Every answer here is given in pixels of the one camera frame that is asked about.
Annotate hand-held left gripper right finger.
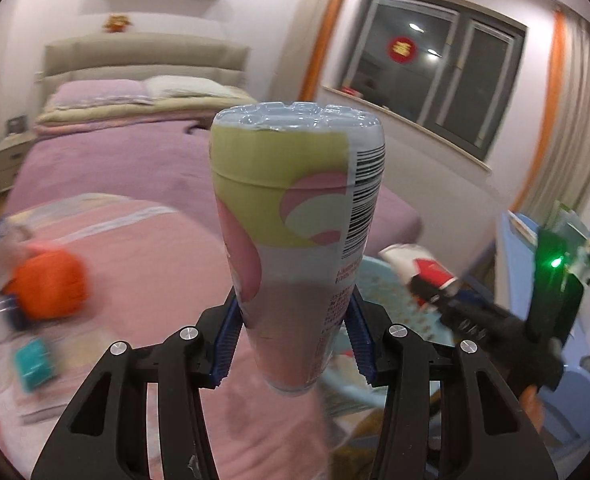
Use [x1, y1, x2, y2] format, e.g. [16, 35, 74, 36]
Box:
[345, 292, 560, 480]

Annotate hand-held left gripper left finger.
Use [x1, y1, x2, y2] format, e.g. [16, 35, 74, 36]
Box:
[30, 292, 240, 480]

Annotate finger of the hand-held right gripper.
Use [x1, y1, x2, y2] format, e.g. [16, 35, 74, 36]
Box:
[409, 276, 528, 356]

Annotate light blue plastic basket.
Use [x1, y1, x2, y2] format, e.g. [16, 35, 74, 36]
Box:
[320, 255, 460, 413]

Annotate red instant noodle bowl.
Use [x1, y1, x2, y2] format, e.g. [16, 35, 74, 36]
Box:
[379, 243, 462, 297]

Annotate plastic bottle pink green label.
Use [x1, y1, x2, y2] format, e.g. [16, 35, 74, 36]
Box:
[210, 101, 386, 398]

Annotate patterned floor rug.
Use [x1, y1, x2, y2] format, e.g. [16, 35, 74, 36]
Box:
[325, 385, 390, 461]

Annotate pink blanket with white border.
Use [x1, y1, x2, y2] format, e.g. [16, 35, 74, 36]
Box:
[0, 192, 336, 480]

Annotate orange ball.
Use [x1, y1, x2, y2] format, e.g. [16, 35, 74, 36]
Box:
[5, 252, 86, 322]

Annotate teal small box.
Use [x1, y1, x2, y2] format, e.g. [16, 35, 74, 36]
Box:
[14, 338, 56, 391]

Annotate white windowsill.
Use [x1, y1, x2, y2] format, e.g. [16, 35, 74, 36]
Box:
[322, 85, 490, 173]

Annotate striped beige and orange curtain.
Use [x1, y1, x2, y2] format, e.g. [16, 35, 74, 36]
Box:
[507, 10, 590, 221]

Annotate purple fleece blanket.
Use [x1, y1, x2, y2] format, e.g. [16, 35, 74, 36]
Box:
[5, 120, 423, 261]

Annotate grey framed window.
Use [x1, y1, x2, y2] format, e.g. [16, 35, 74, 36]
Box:
[347, 0, 528, 163]

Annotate folded beige quilt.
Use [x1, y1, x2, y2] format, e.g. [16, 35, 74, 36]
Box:
[35, 92, 258, 133]

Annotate white patterned pillow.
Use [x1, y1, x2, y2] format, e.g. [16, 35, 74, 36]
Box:
[144, 75, 240, 100]

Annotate beige nightstand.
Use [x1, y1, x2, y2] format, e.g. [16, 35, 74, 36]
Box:
[0, 132, 38, 193]

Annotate purple pillow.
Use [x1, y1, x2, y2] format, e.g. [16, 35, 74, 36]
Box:
[52, 79, 153, 111]

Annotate red round window decoration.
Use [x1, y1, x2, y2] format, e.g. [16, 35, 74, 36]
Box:
[386, 36, 420, 63]

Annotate bed with beige headboard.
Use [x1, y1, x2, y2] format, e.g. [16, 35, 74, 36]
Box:
[0, 32, 423, 480]

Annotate orange plush toy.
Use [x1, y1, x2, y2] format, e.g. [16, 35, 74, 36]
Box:
[102, 14, 132, 33]

